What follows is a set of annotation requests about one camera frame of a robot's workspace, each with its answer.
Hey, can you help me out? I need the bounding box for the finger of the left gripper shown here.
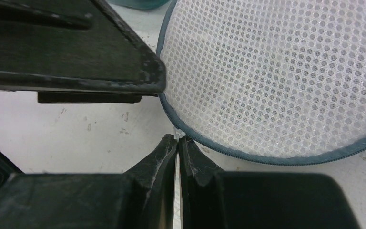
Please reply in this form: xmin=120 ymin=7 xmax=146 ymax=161
xmin=35 ymin=91 xmax=158 ymax=104
xmin=0 ymin=0 xmax=166 ymax=94

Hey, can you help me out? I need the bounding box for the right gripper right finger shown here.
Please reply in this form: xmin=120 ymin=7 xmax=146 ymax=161
xmin=178 ymin=137 xmax=360 ymax=229

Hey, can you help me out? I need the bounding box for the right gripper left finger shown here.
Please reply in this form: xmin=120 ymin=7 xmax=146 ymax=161
xmin=0 ymin=134 xmax=177 ymax=229

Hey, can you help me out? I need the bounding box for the teal plastic bin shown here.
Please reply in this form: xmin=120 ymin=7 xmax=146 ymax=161
xmin=107 ymin=0 xmax=169 ymax=10

